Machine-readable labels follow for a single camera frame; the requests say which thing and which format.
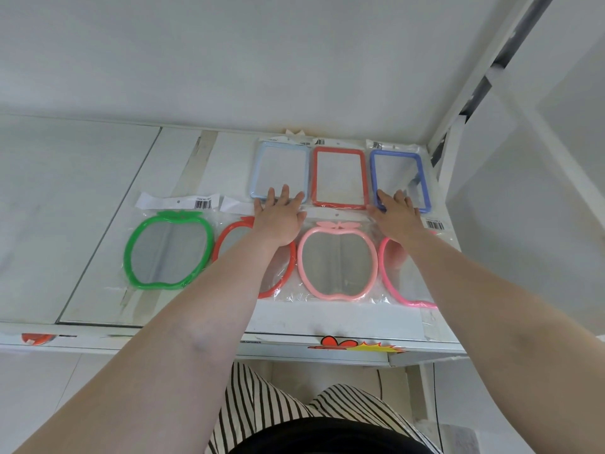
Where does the person's right hand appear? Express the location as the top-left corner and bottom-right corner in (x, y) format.
(366, 189), (427, 246)

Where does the person's left hand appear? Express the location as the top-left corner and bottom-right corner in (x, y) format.
(252, 184), (308, 248)

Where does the dark blue rectangular mirror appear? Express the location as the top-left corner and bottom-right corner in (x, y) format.
(368, 139), (433, 214)

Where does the light blue rectangular mirror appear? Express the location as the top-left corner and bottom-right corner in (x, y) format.
(249, 134), (313, 205)

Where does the person's left forearm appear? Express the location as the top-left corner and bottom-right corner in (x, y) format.
(14, 234), (294, 454)

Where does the person's right forearm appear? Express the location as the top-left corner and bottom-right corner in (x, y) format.
(402, 234), (605, 454)

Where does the red apple-shaped mirror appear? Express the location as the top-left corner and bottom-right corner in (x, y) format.
(211, 196), (297, 300)

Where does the red rectangular mirror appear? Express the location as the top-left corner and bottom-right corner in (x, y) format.
(309, 137), (370, 211)

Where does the hot pink apple-shaped mirror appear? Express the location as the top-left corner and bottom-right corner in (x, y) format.
(377, 216), (462, 311)

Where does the light pink apple-shaped mirror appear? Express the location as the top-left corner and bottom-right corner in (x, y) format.
(284, 208), (384, 304)

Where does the green apple-shaped mirror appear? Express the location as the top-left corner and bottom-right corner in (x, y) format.
(122, 193), (221, 292)

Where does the red and yellow sticker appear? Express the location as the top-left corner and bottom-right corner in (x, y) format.
(308, 335), (406, 353)

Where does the striped garment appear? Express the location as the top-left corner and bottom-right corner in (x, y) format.
(207, 361), (443, 454)

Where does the black garment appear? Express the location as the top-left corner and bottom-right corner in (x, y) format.
(231, 417), (429, 454)

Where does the white shelf price rail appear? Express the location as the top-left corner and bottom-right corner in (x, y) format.
(0, 321), (468, 368)

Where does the white metal shelf frame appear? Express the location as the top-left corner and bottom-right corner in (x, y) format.
(428, 0), (605, 260)

